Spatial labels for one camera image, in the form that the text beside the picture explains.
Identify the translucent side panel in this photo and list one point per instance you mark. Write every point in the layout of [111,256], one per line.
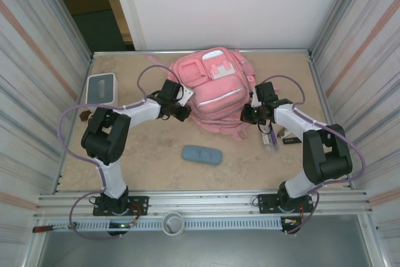
[31,60]
[368,60]

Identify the aluminium mounting rail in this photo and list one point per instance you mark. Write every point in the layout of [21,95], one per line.
[203,199]

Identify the grey metal shelf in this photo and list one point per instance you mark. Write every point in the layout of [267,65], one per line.
[203,251]

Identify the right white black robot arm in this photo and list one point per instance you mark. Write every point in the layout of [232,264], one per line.
[328,154]

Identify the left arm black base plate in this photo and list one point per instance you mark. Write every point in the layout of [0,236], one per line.
[142,201]

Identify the purple pen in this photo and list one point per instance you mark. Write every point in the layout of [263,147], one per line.
[274,140]

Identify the pink backpack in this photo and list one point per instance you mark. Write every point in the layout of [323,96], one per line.
[215,92]

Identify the grey round cup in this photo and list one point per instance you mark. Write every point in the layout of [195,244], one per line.
[172,231]

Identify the white correction tape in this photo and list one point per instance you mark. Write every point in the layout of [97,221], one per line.
[266,139]

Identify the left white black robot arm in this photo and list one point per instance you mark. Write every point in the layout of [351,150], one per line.
[106,135]

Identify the white tissue box grey top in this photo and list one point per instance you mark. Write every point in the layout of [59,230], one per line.
[102,88]

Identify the blue-grey pencil case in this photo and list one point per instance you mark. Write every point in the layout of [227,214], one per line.
[201,155]

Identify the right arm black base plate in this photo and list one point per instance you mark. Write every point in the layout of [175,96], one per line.
[264,204]

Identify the aluminium table edge bar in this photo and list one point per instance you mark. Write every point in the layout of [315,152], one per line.
[281,51]

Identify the small dark brown piece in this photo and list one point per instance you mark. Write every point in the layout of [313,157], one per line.
[84,116]

